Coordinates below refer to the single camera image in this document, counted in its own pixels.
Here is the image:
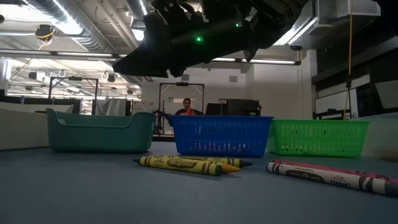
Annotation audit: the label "green crayon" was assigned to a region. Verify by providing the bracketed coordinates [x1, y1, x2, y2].
[158, 154, 254, 169]
[132, 156, 224, 177]

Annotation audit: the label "grey crayon white wrapper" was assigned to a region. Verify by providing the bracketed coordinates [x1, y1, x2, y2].
[265, 162, 398, 197]

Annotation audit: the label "pink crayon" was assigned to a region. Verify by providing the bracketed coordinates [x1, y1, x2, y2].
[272, 159, 398, 185]

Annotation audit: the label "white plastic bin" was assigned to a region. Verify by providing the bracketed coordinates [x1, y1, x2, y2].
[0, 101, 75, 151]

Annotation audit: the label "black computer monitors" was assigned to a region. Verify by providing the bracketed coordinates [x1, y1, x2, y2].
[205, 98, 262, 118]

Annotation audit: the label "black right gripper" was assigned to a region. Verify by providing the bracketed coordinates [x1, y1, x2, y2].
[112, 0, 261, 78]

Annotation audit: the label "yellow cord reel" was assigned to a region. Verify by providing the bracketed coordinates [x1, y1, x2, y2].
[33, 24, 57, 51]

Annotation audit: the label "yellow hanging cord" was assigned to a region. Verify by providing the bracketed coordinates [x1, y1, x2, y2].
[343, 14, 354, 121]

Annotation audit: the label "person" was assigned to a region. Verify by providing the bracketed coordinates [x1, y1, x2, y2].
[174, 97, 197, 116]

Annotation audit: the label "grey cloth cover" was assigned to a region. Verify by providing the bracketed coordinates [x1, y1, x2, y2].
[96, 98, 127, 116]

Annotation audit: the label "whiteboard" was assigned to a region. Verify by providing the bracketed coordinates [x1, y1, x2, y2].
[315, 88, 359, 116]

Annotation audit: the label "yellow crayon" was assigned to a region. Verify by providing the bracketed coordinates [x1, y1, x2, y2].
[164, 158, 241, 174]

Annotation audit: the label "green slotted plastic basket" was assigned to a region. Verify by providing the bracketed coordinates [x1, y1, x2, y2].
[271, 119, 371, 158]

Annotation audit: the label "blue slotted plastic basket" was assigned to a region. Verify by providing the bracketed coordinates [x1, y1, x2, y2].
[169, 114, 274, 158]

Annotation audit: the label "teal plastic bin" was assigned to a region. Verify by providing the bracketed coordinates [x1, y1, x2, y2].
[46, 108, 156, 154]

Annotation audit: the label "clear plastic bin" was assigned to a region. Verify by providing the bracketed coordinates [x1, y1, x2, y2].
[362, 112, 398, 162]

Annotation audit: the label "black metal frame stand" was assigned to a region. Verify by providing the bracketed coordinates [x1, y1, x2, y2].
[157, 81, 205, 135]
[48, 76, 100, 116]

